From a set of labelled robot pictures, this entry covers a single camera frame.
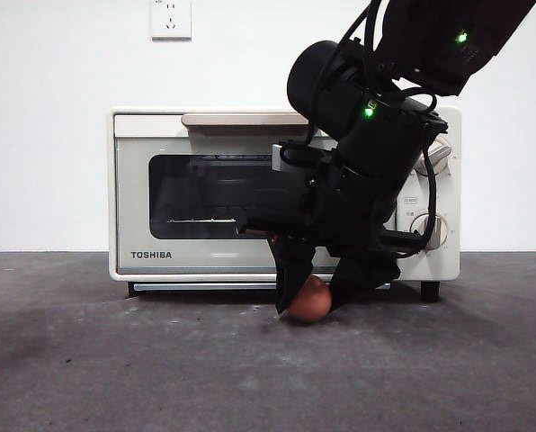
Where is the metal wire oven rack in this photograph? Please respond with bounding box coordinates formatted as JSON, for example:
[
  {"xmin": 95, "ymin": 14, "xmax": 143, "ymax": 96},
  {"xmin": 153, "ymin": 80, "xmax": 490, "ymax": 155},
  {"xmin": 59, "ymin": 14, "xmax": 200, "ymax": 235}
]
[{"xmin": 167, "ymin": 217, "xmax": 240, "ymax": 225}]

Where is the black camera cable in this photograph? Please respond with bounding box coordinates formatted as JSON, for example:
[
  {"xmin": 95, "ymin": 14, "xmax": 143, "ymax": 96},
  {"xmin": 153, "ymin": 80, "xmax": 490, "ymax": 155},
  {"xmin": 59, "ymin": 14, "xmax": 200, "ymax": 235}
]
[{"xmin": 279, "ymin": 0, "xmax": 386, "ymax": 167}]

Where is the cream toaster oven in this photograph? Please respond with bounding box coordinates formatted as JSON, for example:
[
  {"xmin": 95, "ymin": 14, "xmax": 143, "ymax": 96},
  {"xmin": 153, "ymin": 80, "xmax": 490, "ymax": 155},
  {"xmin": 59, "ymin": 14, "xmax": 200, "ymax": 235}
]
[{"xmin": 108, "ymin": 106, "xmax": 462, "ymax": 303}]

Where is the brown egg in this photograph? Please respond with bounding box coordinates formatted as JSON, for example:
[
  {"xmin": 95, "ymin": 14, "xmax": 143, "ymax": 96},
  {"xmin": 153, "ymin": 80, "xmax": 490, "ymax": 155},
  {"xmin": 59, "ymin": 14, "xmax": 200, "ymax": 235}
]
[{"xmin": 287, "ymin": 274, "xmax": 333, "ymax": 324}]

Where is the silver crumb tray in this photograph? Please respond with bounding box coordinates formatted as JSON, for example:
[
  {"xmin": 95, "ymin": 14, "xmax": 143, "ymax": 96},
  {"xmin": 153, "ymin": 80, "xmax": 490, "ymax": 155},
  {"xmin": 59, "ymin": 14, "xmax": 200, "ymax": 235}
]
[{"xmin": 130, "ymin": 282, "xmax": 392, "ymax": 293}]

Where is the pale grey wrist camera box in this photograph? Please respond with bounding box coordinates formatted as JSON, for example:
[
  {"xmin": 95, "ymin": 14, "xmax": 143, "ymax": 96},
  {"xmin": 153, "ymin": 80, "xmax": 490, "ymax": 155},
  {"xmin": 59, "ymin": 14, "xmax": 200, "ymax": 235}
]
[{"xmin": 271, "ymin": 140, "xmax": 336, "ymax": 174}]

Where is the white wall socket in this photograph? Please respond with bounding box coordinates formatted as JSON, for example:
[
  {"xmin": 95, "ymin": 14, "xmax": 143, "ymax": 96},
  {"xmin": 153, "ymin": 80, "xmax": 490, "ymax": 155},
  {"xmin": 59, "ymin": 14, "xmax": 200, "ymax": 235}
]
[{"xmin": 149, "ymin": 0, "xmax": 192, "ymax": 42}]

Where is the oven door with beige handle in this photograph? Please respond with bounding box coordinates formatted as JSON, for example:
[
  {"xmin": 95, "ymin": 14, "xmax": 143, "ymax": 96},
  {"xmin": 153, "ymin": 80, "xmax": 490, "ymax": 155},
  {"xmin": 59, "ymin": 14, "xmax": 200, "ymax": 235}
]
[{"xmin": 113, "ymin": 112, "xmax": 398, "ymax": 275}]

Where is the temperature knob with beige grip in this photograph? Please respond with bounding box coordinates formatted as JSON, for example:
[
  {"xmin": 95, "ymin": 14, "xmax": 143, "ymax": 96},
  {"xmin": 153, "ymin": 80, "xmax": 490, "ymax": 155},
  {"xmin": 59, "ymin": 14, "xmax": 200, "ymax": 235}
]
[{"xmin": 414, "ymin": 139, "xmax": 452, "ymax": 177}]

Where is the timer knob with beige grip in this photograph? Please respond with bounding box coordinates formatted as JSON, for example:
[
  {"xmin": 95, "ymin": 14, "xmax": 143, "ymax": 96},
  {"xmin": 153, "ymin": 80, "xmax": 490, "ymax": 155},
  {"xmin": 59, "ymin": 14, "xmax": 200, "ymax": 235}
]
[{"xmin": 409, "ymin": 213, "xmax": 450, "ymax": 251}]

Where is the black looping arm cable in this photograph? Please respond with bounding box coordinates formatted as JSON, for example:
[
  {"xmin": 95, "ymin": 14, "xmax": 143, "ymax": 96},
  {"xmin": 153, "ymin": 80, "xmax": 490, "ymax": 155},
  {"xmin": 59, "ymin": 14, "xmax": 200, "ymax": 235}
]
[{"xmin": 411, "ymin": 89, "xmax": 441, "ymax": 253}]

